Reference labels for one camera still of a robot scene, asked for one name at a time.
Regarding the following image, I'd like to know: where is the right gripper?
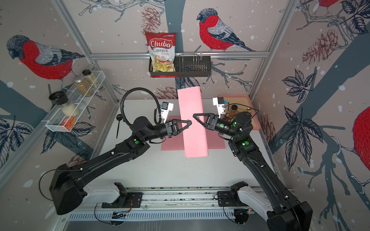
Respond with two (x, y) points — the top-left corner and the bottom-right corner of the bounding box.
(194, 115), (240, 141)

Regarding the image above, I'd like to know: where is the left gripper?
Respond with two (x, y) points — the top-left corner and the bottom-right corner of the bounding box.
(143, 119), (190, 142)

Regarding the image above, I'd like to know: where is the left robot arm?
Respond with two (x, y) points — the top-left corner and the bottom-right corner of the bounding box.
(49, 116), (192, 215)

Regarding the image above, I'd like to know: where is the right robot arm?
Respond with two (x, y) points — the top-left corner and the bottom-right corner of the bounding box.
(193, 112), (313, 231)

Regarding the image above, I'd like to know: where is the small brown bottle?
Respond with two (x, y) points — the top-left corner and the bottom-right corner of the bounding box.
(229, 104), (238, 120)

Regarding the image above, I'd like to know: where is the black ladle spoon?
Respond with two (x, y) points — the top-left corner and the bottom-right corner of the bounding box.
(116, 114), (123, 138)

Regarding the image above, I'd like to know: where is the Chuba cassava chips bag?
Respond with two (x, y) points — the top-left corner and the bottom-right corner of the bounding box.
(145, 32), (176, 77)

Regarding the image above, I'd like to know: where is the spice jar dark lid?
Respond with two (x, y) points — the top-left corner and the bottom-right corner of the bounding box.
(82, 69), (100, 88)

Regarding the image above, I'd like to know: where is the spice jar silver lid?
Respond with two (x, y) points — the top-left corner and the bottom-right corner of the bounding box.
(74, 76), (93, 97)

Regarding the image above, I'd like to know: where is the black lid rice jar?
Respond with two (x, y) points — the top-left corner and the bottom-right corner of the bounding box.
(49, 91), (80, 117)

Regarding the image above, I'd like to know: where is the small red packet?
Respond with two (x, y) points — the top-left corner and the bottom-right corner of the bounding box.
(61, 117), (76, 130)

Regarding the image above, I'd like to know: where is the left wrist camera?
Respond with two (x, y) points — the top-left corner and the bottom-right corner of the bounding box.
(160, 102), (174, 123)

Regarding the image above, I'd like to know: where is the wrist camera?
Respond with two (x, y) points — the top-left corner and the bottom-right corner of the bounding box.
(213, 97), (225, 118)
(160, 102), (174, 123)

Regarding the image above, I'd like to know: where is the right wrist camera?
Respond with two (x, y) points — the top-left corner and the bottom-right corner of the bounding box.
(213, 97), (225, 118)

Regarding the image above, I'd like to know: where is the black wire wall basket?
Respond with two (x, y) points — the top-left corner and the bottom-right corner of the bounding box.
(148, 54), (212, 78)

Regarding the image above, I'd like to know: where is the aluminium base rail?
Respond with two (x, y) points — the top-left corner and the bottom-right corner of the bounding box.
(59, 186), (303, 211)

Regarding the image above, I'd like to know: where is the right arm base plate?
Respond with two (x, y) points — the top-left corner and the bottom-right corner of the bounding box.
(216, 191), (249, 208)

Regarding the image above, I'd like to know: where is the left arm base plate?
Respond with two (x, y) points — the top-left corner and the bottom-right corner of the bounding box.
(102, 192), (143, 209)

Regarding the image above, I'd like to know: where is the clear acrylic wall shelf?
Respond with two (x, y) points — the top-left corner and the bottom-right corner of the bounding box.
(46, 70), (106, 132)

